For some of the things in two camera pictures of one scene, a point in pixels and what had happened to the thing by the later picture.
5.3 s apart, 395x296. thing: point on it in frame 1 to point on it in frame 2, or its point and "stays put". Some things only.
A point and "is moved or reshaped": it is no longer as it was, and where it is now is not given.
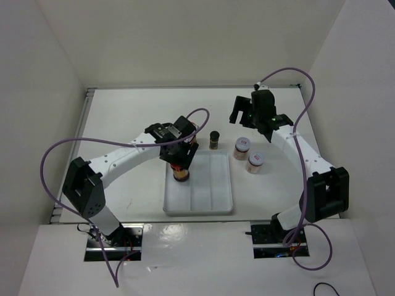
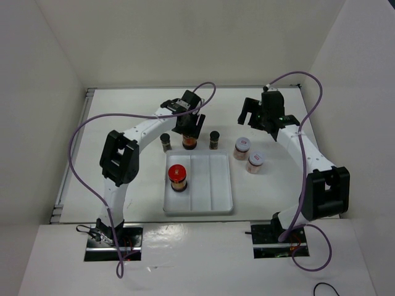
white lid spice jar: [255, 162] stays put
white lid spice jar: [242, 145] stays put
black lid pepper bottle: [214, 136] stays put
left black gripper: [185, 160] to [194, 130]
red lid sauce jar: [180, 174] is moved or reshaped
